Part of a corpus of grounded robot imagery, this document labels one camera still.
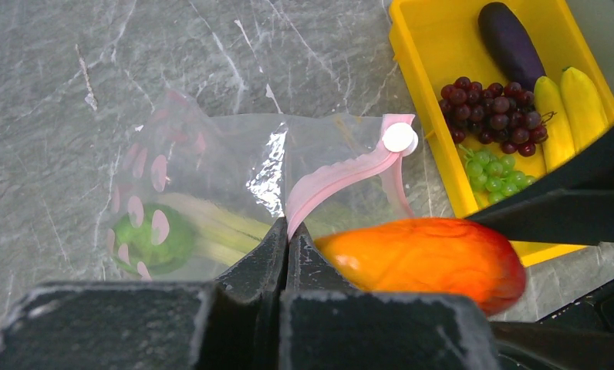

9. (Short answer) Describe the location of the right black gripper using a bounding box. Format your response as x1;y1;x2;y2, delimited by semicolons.
468;126;614;369

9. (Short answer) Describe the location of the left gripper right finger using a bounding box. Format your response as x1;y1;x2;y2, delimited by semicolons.
280;226;501;369

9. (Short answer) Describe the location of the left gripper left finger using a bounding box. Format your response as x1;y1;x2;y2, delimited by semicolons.
0;218;288;369

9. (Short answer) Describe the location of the celery stalk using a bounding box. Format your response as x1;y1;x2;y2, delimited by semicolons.
157;193;271;266

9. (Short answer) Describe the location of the orange red fruit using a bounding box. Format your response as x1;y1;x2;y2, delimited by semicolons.
314;217;527;316

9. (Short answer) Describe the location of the green custard apple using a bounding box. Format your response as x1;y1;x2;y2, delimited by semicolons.
107;203;198;276

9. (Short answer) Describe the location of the clear zip top bag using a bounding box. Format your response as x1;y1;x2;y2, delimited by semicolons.
106;90;420;281

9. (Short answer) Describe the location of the yellow banana bunch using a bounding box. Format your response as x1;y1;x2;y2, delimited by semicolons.
534;66;609;173

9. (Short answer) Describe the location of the purple eggplant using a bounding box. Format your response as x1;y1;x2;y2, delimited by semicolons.
477;2;546;91

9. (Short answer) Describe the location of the yellow plastic tray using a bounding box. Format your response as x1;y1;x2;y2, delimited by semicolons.
389;1;614;266

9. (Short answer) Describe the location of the green grape bunch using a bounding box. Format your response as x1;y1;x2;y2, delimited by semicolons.
457;144;536;207

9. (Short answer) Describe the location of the dark red grape bunch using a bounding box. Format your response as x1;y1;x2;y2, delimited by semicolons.
438;76;556;157

